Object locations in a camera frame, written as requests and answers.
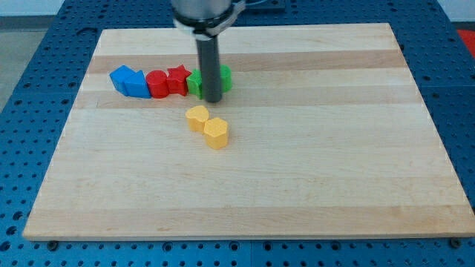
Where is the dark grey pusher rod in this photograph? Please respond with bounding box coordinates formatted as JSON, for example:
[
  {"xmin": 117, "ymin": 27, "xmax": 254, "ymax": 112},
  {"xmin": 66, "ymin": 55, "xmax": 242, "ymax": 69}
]
[{"xmin": 196, "ymin": 36, "xmax": 223, "ymax": 103}]

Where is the green circle block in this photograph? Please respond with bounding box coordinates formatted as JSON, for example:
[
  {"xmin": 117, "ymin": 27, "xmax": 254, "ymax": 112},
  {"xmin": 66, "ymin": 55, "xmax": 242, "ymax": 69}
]
[{"xmin": 220, "ymin": 65, "xmax": 232, "ymax": 93}]

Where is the green star block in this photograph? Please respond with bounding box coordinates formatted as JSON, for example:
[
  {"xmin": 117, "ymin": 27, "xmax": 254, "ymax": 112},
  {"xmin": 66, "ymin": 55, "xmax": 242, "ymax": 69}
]
[{"xmin": 186, "ymin": 69, "xmax": 203, "ymax": 99}]

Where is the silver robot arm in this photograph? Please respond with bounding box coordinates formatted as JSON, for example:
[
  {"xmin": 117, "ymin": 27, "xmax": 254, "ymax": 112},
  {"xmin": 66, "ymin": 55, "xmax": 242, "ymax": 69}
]
[{"xmin": 171, "ymin": 0, "xmax": 246, "ymax": 103}]

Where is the red star block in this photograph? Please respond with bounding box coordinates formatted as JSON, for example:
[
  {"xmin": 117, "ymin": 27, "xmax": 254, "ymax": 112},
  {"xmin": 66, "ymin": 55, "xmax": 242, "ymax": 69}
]
[{"xmin": 166, "ymin": 65, "xmax": 191, "ymax": 96}]

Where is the red cylinder block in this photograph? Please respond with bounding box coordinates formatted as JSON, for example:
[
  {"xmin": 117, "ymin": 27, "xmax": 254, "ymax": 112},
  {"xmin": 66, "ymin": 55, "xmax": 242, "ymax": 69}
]
[{"xmin": 145, "ymin": 70, "xmax": 169, "ymax": 99}]

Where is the yellow heart block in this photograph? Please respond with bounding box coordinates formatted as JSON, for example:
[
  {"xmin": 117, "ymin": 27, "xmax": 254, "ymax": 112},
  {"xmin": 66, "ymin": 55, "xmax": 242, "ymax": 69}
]
[{"xmin": 185, "ymin": 105, "xmax": 209, "ymax": 133}]

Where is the yellow hexagon block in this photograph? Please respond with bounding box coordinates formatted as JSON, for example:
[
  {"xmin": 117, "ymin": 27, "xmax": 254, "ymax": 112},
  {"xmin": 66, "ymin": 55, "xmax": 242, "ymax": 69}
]
[{"xmin": 203, "ymin": 117, "xmax": 229, "ymax": 149}]

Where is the blue triangle block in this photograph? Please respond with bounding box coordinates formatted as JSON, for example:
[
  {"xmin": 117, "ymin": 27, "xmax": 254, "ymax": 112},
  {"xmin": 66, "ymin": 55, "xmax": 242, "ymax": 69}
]
[{"xmin": 124, "ymin": 70, "xmax": 151, "ymax": 99}]

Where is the blue cube block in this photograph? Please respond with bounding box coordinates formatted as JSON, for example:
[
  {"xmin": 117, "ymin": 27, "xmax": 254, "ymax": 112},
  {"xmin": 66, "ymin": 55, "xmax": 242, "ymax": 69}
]
[{"xmin": 109, "ymin": 65, "xmax": 136, "ymax": 96}]

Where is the wooden board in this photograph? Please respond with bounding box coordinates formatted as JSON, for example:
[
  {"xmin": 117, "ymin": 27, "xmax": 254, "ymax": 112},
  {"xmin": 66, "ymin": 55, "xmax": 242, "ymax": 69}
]
[{"xmin": 23, "ymin": 23, "xmax": 474, "ymax": 241}]

